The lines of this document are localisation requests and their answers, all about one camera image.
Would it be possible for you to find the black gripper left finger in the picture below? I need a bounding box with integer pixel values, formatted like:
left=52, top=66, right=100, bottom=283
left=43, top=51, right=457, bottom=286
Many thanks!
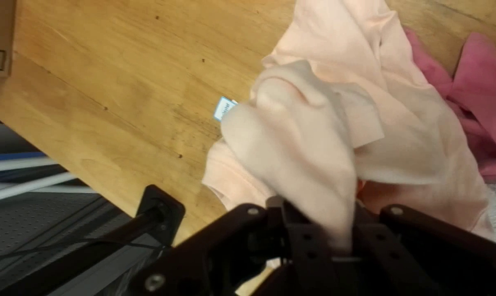
left=281, top=196, right=337, bottom=296

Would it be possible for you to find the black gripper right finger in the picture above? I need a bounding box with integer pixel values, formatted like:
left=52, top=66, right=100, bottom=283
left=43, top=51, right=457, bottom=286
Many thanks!
left=351, top=204, right=425, bottom=296

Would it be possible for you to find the peach shirt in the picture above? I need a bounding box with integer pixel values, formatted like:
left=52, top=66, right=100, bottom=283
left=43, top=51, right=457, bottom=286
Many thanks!
left=200, top=0, right=493, bottom=255

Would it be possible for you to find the pink shirt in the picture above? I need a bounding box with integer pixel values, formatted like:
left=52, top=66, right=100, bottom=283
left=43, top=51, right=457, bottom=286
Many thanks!
left=402, top=26, right=496, bottom=179

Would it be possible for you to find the silver tripod leg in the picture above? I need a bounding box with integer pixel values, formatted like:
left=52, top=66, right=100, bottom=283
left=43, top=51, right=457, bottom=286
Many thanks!
left=0, top=154, right=80, bottom=205

